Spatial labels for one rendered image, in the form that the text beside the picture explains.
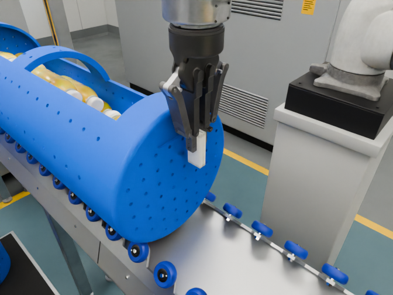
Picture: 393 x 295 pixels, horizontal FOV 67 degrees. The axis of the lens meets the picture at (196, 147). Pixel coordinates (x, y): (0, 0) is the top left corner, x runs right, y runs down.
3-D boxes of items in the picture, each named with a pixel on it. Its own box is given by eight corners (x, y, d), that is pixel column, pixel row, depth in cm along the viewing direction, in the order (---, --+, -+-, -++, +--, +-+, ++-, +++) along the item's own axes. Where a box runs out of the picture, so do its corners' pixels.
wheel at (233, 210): (237, 207, 69) (232, 215, 68) (223, 198, 67) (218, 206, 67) (248, 213, 65) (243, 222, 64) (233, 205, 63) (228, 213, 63)
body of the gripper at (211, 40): (196, 33, 35) (196, 104, 40) (238, 20, 40) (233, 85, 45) (152, 22, 39) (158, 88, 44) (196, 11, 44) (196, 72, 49)
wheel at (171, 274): (158, 285, 55) (151, 288, 53) (158, 259, 56) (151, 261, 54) (178, 288, 52) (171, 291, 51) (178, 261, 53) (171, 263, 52)
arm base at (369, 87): (317, 65, 104) (322, 49, 101) (388, 81, 94) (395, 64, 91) (299, 81, 92) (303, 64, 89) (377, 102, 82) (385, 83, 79)
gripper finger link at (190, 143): (197, 124, 47) (183, 131, 45) (197, 150, 50) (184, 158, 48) (190, 121, 48) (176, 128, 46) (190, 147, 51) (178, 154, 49)
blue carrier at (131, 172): (50, 88, 120) (24, 12, 103) (223, 190, 72) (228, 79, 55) (-29, 116, 103) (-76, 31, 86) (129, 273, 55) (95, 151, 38)
